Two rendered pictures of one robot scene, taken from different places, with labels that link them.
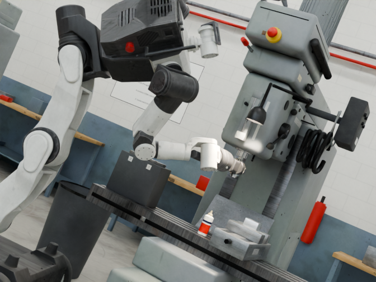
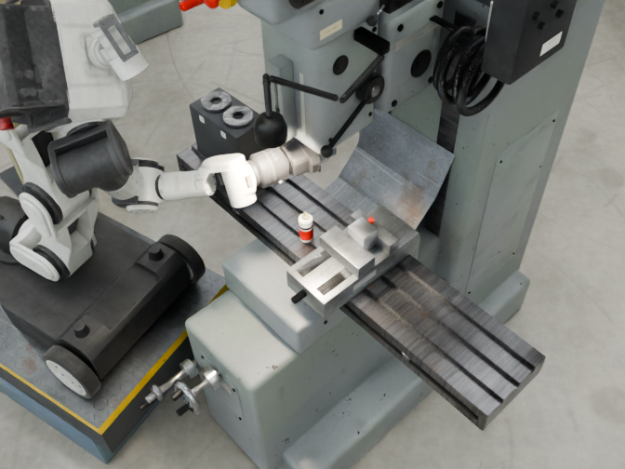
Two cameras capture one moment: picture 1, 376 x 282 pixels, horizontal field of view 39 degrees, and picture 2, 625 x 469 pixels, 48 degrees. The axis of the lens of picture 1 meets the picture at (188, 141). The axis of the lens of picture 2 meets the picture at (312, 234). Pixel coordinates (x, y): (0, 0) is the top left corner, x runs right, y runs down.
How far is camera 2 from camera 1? 1.79 m
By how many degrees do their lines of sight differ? 55
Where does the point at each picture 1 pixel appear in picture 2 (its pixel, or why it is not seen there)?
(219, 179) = not seen: hidden behind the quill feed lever
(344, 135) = (498, 67)
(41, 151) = (39, 219)
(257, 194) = (425, 112)
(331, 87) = not seen: outside the picture
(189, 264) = (271, 311)
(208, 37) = (110, 51)
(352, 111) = (503, 16)
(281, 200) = (458, 126)
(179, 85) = (85, 180)
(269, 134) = (325, 126)
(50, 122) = (31, 177)
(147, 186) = not seen: hidden behind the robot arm
